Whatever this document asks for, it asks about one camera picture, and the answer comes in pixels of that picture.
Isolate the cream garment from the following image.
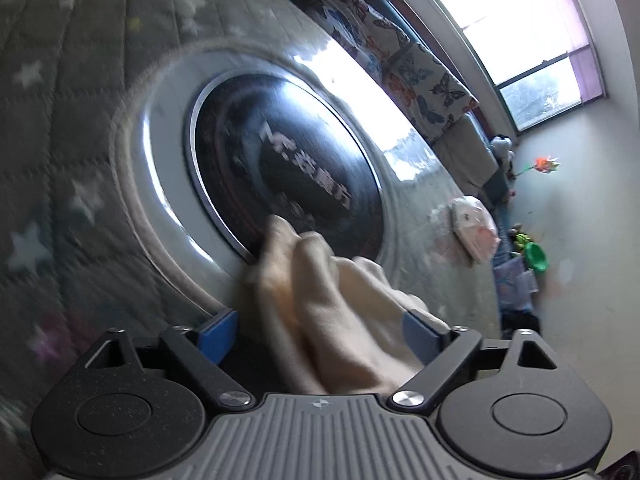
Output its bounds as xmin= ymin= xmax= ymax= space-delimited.
xmin=254 ymin=216 xmax=450 ymax=398

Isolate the clear plastic storage box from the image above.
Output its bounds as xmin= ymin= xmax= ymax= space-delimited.
xmin=494 ymin=256 xmax=539 ymax=313

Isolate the green plastic bowl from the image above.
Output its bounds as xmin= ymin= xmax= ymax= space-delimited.
xmin=523 ymin=242 xmax=549 ymax=273

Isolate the white tissue pack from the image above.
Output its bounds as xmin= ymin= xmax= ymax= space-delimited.
xmin=450 ymin=196 xmax=500 ymax=263

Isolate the small green toy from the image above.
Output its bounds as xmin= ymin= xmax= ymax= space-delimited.
xmin=508 ymin=228 xmax=533 ymax=252

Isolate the beige cushion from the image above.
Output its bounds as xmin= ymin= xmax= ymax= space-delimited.
xmin=432 ymin=114 xmax=506 ymax=203

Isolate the black round induction cooktop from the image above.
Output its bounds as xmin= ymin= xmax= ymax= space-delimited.
xmin=184 ymin=70 xmax=384 ymax=262

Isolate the plush toy on sofa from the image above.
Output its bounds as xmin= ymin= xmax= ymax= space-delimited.
xmin=489 ymin=136 xmax=514 ymax=171

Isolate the right butterfly pillow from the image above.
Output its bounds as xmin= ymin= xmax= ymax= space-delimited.
xmin=383 ymin=42 xmax=478 ymax=144

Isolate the butterfly pillow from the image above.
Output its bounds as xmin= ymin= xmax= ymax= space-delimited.
xmin=383 ymin=42 xmax=478 ymax=144
xmin=303 ymin=0 xmax=410 ymax=84

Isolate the grey quilted table cover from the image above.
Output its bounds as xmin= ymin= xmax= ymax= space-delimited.
xmin=0 ymin=0 xmax=507 ymax=461

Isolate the window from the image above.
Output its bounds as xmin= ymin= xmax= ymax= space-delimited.
xmin=405 ymin=0 xmax=606 ymax=134

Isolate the left butterfly pillow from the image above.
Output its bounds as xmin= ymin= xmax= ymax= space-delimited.
xmin=303 ymin=0 xmax=410 ymax=84

